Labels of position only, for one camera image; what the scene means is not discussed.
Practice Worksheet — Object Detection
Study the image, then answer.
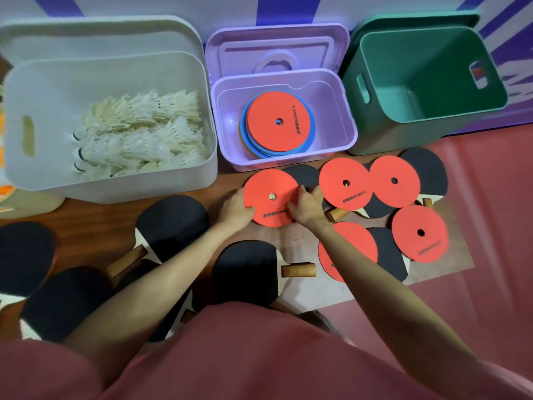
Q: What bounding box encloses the person's right hand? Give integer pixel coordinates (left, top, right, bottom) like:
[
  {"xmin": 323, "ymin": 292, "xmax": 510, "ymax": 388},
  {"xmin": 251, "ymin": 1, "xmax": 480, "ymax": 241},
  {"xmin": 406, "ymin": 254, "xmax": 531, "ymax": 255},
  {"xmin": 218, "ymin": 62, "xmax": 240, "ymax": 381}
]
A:
[{"xmin": 287, "ymin": 185, "xmax": 330, "ymax": 232}]

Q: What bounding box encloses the person's left hand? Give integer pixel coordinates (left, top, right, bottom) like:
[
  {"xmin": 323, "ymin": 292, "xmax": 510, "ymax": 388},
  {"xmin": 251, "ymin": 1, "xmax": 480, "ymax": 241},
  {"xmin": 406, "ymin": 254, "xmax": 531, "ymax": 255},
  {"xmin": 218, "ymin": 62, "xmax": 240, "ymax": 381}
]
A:
[{"xmin": 216, "ymin": 187, "xmax": 256, "ymax": 236}]

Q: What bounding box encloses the orange disc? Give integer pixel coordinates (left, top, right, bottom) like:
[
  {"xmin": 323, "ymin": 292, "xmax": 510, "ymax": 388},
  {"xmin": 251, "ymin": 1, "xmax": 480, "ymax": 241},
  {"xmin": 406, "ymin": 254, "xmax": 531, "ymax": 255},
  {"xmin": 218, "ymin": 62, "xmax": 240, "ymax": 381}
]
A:
[
  {"xmin": 318, "ymin": 157, "xmax": 374, "ymax": 211},
  {"xmin": 368, "ymin": 155, "xmax": 421, "ymax": 209},
  {"xmin": 391, "ymin": 205, "xmax": 450, "ymax": 264},
  {"xmin": 317, "ymin": 221, "xmax": 379, "ymax": 284},
  {"xmin": 243, "ymin": 168, "xmax": 301, "ymax": 228}
]

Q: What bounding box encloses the person's right forearm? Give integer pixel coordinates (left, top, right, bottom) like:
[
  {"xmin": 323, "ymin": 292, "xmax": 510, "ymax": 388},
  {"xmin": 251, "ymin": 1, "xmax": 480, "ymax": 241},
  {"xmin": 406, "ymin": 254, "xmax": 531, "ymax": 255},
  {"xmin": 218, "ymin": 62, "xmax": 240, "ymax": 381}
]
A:
[{"xmin": 313, "ymin": 222, "xmax": 494, "ymax": 397}]

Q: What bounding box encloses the person's left forearm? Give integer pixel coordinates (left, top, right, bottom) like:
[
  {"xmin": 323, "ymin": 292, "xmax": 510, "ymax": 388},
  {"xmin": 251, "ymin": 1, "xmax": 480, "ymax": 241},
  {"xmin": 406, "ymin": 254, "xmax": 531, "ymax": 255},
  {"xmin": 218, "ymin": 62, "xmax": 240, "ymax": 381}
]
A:
[{"xmin": 62, "ymin": 222, "xmax": 251, "ymax": 389}]

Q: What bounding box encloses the purple plastic storage box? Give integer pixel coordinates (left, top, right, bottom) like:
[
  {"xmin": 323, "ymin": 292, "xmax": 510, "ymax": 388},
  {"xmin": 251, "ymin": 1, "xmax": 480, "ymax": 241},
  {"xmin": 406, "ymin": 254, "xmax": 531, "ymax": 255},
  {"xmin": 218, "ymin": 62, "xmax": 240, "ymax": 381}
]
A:
[{"xmin": 210, "ymin": 68, "xmax": 359, "ymax": 173}]

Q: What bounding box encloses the stack of coloured flat markers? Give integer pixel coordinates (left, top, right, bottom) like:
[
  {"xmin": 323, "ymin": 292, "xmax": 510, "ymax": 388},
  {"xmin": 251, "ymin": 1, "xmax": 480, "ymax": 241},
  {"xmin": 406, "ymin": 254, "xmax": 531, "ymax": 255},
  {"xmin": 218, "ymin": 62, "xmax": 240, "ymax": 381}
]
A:
[{"xmin": 238, "ymin": 91, "xmax": 317, "ymax": 160}]

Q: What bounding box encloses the pile of white shuttlecocks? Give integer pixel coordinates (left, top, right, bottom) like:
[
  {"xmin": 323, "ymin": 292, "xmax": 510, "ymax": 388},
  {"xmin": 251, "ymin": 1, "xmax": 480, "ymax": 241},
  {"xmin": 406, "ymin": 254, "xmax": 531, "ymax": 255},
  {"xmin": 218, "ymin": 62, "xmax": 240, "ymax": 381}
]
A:
[{"xmin": 72, "ymin": 90, "xmax": 209, "ymax": 182}]

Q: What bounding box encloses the person's pink shirt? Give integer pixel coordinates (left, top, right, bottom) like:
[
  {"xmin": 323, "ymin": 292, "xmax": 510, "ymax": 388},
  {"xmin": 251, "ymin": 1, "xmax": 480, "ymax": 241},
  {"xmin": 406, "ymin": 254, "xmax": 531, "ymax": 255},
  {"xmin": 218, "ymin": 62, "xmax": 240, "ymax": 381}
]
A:
[{"xmin": 0, "ymin": 301, "xmax": 533, "ymax": 400}]

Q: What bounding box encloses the purple plastic box lid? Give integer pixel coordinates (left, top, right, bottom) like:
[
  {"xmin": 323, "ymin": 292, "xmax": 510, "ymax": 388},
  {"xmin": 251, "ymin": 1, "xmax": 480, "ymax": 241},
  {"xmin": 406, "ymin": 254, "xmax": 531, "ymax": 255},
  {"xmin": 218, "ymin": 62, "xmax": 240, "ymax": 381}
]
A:
[{"xmin": 204, "ymin": 22, "xmax": 350, "ymax": 81}]

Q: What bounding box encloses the green plastic storage bin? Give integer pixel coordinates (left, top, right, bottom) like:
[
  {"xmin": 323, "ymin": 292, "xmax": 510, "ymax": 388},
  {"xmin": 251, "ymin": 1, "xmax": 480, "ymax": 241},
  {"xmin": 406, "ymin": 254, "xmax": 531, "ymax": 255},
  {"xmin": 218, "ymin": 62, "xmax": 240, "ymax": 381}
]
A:
[{"xmin": 341, "ymin": 25, "xmax": 510, "ymax": 157}]

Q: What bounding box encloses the beige cardboard sheet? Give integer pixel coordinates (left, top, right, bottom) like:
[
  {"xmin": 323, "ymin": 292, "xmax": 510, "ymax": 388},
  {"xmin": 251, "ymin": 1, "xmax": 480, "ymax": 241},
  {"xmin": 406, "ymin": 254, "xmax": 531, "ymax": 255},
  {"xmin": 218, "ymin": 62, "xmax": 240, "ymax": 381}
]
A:
[{"xmin": 266, "ymin": 195, "xmax": 476, "ymax": 314}]

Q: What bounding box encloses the white plastic storage bin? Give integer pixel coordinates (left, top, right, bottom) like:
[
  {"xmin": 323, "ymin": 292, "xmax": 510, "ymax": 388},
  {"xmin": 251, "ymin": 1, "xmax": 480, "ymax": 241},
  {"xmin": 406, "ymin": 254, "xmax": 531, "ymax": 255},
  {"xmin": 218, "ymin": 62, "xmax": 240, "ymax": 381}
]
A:
[{"xmin": 2, "ymin": 51, "xmax": 219, "ymax": 205}]

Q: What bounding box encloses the white plastic bin lid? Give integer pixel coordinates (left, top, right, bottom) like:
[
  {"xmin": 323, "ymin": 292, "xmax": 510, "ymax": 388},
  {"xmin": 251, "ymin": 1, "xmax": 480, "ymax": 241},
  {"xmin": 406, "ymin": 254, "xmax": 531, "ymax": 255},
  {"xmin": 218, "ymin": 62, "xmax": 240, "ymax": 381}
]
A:
[{"xmin": 0, "ymin": 16, "xmax": 205, "ymax": 75}]

